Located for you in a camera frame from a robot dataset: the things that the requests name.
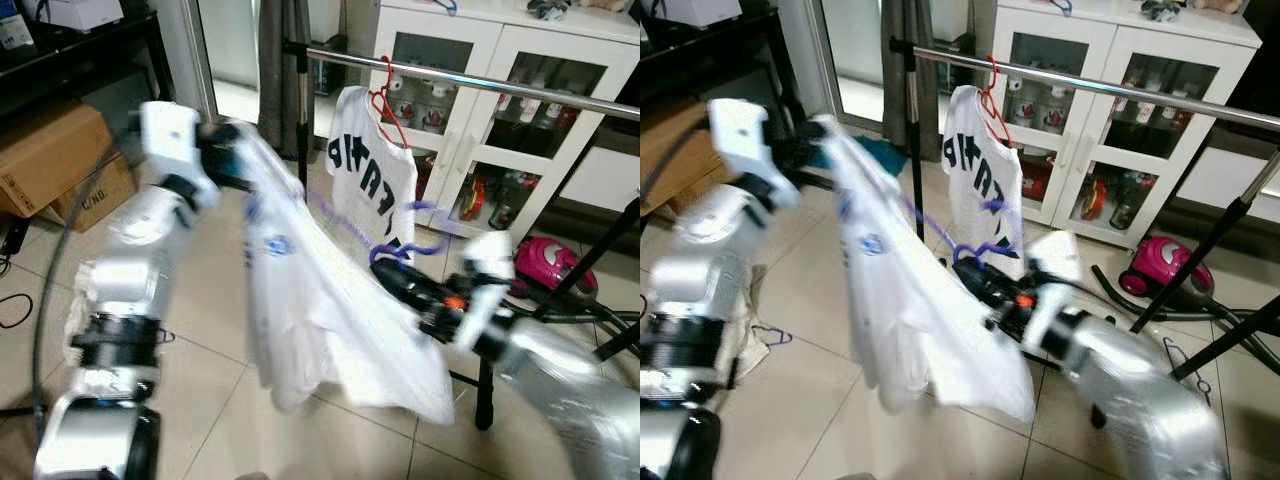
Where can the white door frame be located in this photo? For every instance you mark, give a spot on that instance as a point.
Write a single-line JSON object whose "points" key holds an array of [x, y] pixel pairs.
{"points": [[190, 50], [810, 50]]}

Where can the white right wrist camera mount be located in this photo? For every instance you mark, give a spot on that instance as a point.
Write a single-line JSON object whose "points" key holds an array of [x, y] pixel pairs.
{"points": [[490, 255], [1050, 255]]}

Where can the black shelf unit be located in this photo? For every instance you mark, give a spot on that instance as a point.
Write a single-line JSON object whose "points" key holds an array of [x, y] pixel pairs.
{"points": [[90, 50], [720, 50]]}

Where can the silver metal clothes rail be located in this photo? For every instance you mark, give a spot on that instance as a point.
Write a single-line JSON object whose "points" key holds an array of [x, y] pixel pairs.
{"points": [[500, 82], [1120, 90]]}

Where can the white low cabinet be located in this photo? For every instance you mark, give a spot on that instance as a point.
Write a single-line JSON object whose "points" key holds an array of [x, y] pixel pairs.
{"points": [[1225, 185], [600, 180]]}

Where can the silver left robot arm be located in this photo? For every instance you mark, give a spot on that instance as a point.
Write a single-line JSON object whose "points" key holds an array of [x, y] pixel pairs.
{"points": [[130, 270], [690, 290]]}

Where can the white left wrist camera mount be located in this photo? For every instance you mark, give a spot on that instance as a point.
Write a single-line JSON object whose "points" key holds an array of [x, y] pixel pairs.
{"points": [[745, 135], [170, 135]]}

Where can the white t-shirt with black print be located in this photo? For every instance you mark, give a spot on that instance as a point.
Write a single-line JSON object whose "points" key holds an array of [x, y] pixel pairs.
{"points": [[975, 170], [365, 170]]}

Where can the white glass-door cabinet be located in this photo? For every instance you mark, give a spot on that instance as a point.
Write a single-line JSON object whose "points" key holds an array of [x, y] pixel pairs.
{"points": [[1100, 50], [480, 55]]}

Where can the printed brown cardboard box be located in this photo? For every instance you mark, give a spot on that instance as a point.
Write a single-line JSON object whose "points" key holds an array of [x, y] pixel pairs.
{"points": [[100, 200]]}

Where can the purple plastic hanger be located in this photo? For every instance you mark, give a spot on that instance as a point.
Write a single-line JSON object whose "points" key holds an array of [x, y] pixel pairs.
{"points": [[390, 252], [975, 250]]}

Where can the pink vacuum cleaner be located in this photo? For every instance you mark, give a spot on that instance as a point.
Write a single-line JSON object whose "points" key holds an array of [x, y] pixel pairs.
{"points": [[1160, 262], [545, 262]]}

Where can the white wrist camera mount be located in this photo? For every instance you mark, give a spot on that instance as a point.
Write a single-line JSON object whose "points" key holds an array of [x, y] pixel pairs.
{"points": [[490, 255], [745, 135], [170, 135], [1050, 255]]}

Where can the black rack stand pole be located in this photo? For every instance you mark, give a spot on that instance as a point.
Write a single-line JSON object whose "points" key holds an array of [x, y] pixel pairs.
{"points": [[912, 140], [301, 130]]}

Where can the dark grey curtain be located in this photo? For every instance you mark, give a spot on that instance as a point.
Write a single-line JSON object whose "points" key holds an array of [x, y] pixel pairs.
{"points": [[935, 30], [275, 60]]}

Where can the teal blue cloth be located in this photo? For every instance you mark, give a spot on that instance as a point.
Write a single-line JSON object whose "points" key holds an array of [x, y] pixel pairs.
{"points": [[880, 155]]}

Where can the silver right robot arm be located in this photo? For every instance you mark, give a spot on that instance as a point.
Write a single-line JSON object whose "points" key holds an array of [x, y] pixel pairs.
{"points": [[570, 390], [1140, 400]]}

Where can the white box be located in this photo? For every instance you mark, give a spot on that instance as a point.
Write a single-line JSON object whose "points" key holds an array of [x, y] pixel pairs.
{"points": [[700, 10], [75, 12]]}

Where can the beige cloth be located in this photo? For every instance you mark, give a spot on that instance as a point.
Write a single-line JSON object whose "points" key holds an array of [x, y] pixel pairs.
{"points": [[74, 330], [745, 335]]}

